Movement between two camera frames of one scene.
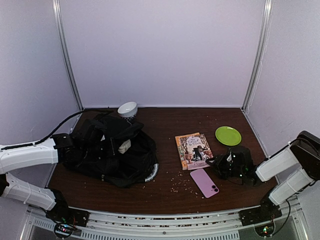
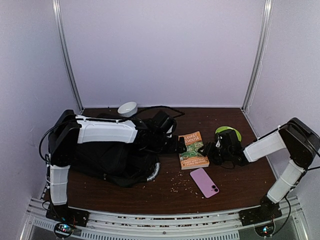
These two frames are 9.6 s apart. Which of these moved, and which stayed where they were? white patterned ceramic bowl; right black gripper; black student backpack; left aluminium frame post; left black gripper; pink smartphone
Moved: left black gripper; right black gripper
Stayed: black student backpack; left aluminium frame post; pink smartphone; white patterned ceramic bowl
